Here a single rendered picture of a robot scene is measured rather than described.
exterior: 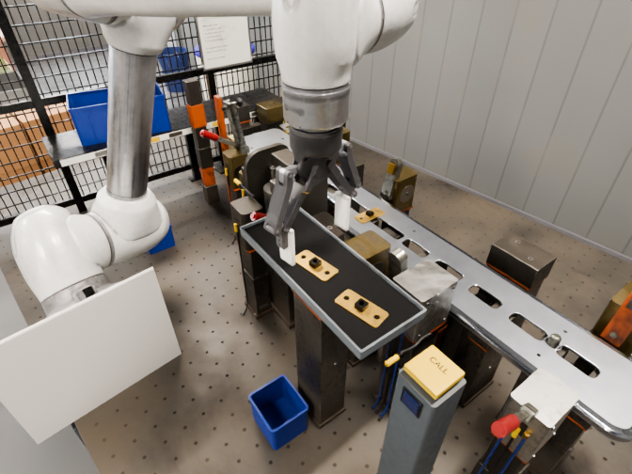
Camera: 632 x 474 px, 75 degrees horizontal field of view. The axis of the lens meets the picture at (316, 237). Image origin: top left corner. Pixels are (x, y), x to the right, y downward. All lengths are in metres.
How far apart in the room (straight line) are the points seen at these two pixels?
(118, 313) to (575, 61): 2.47
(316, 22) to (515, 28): 2.39
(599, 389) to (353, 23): 0.73
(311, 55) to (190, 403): 0.88
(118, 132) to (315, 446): 0.86
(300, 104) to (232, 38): 1.37
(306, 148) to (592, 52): 2.27
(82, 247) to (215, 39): 1.04
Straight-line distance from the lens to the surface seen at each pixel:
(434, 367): 0.62
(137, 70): 1.06
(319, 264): 0.73
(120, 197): 1.20
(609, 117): 2.75
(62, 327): 1.02
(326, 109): 0.54
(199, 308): 1.34
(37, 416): 1.16
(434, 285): 0.81
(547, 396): 0.79
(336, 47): 0.52
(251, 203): 1.06
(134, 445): 1.14
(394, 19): 0.63
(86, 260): 1.17
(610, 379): 0.94
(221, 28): 1.87
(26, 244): 1.18
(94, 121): 1.61
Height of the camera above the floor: 1.66
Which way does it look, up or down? 38 degrees down
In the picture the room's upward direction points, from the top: straight up
